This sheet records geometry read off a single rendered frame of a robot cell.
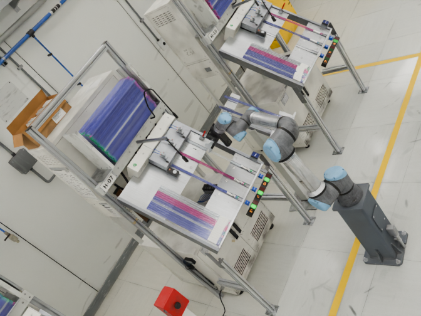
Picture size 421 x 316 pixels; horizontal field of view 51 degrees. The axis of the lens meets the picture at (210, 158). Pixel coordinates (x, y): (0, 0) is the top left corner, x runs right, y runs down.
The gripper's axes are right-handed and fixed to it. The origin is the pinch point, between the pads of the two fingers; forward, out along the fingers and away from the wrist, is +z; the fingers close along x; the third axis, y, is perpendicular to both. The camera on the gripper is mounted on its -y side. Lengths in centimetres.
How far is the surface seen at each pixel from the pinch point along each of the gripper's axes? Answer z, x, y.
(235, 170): 7.7, 4.8, -20.7
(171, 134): 9.5, 4.6, 28.6
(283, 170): 34, -31, -54
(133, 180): 16, 44, 33
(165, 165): 8.1, 26.8, 20.4
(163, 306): 12, 102, -22
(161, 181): 13.8, 35.5, 17.2
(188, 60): 47, -85, 56
